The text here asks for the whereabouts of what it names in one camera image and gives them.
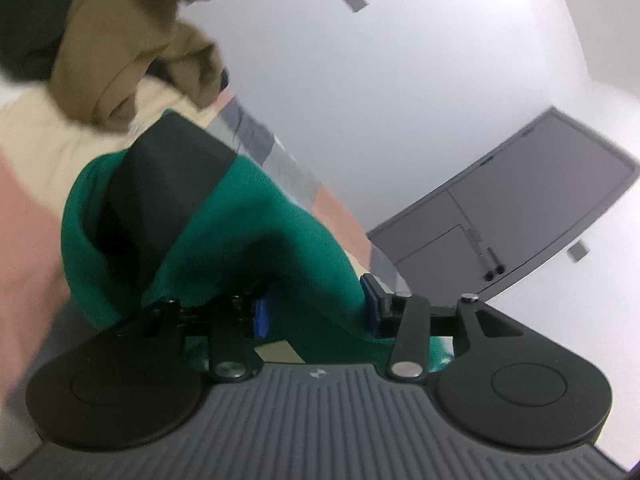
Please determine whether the brown garment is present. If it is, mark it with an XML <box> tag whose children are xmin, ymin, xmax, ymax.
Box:
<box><xmin>49</xmin><ymin>0</ymin><xmax>227</xmax><ymax>134</ymax></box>

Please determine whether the black garment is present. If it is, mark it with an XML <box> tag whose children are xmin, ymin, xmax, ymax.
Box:
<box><xmin>0</xmin><ymin>0</ymin><xmax>97</xmax><ymax>82</ymax></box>

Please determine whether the black door handle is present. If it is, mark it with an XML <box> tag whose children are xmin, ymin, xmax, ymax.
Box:
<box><xmin>481</xmin><ymin>247</ymin><xmax>506</xmax><ymax>282</ymax></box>

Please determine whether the green hoodie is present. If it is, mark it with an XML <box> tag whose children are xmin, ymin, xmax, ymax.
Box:
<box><xmin>60</xmin><ymin>108</ymin><xmax>454</xmax><ymax>377</ymax></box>

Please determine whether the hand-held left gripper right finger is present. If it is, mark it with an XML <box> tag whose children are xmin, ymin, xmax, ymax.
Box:
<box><xmin>360</xmin><ymin>274</ymin><xmax>524</xmax><ymax>382</ymax></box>

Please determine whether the pink beige grey patchwork blanket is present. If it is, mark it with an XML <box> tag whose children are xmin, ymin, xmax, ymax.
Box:
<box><xmin>0</xmin><ymin>79</ymin><xmax>402</xmax><ymax>413</ymax></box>

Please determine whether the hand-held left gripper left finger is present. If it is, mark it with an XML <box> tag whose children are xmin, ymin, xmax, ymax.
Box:
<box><xmin>116</xmin><ymin>292</ymin><xmax>274</xmax><ymax>384</ymax></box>

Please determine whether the grey door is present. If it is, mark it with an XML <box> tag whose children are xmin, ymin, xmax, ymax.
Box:
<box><xmin>366</xmin><ymin>105</ymin><xmax>640</xmax><ymax>304</ymax></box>

